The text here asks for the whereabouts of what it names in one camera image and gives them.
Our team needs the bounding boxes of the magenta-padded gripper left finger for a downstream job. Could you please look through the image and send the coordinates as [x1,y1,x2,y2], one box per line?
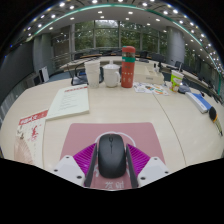
[52,143,99,188]

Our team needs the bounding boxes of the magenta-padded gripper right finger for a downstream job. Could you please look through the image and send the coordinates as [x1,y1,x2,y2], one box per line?
[124,143,171,188]

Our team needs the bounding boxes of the black computer mouse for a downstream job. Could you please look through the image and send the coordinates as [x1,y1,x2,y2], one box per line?
[97,133,127,179]

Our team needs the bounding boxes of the pink mouse pad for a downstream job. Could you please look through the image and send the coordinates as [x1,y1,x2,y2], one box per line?
[59,121,166,191]

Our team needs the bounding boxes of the red and white magazine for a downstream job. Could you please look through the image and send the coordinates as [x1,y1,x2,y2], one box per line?
[13,109,49,167]

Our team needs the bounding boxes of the white booklet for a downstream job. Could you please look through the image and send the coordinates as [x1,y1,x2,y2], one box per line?
[45,84,91,121]

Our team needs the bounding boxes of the colourful leaflet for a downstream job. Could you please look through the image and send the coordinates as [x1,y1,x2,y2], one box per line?
[133,81,170,97]

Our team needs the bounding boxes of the black handheld microphone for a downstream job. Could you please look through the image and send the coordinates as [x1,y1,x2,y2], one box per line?
[208,106,224,137]

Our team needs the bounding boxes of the blue and white box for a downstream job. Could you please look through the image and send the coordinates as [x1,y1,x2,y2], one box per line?
[185,91,212,115]

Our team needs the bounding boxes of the black conference microphone unit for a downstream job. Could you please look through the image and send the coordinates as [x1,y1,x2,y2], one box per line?
[178,84,192,94]

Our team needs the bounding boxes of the green printed paper cup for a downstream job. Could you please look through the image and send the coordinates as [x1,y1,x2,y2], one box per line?
[170,69,185,93]

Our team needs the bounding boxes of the dark conference chairs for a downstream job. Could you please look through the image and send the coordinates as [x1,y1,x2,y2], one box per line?
[59,48,224,101]

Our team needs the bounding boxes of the white cardboard box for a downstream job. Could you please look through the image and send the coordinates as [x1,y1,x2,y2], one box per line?
[133,64,165,85]

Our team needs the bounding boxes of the white standing appliance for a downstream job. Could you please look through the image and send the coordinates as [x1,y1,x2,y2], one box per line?
[39,65,50,84]

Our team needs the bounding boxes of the white paper cup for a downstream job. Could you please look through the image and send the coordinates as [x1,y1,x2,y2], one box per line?
[84,59,101,89]

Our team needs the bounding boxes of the white mug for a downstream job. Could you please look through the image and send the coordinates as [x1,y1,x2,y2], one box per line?
[102,63,121,89]

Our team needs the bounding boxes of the red drink bottle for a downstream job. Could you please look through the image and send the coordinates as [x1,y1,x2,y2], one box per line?
[120,45,137,89]

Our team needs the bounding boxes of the ceiling lights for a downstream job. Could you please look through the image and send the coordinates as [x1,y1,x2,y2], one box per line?
[11,0,224,74]

